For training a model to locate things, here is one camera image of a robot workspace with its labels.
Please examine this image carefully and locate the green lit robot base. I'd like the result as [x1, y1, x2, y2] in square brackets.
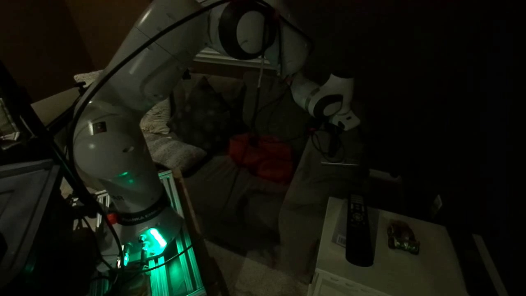
[96, 207, 206, 296]

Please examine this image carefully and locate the red blanket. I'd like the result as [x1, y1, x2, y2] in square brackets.
[226, 133, 298, 185]

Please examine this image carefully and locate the grey flat board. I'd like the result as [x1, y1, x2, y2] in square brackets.
[0, 157, 63, 277]

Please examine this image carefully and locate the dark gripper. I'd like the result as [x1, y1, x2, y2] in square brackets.
[311, 120, 354, 161]

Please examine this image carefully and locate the dark patterned pillow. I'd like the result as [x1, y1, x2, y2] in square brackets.
[168, 75, 239, 152]

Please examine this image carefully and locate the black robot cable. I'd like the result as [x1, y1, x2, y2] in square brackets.
[65, 0, 237, 276]

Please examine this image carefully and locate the small dark patterned object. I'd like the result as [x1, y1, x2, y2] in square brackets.
[385, 217, 423, 256]

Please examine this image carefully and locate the white lattice shelf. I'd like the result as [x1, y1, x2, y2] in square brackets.
[306, 194, 474, 296]

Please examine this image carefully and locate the grey couch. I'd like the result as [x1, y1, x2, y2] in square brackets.
[137, 64, 385, 271]

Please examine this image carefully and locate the white throw blanket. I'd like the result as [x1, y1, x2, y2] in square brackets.
[139, 97, 209, 172]

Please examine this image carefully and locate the window with white blinds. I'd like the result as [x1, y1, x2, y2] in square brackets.
[193, 44, 283, 72]

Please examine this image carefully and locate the black remote control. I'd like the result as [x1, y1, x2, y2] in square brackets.
[344, 190, 378, 269]

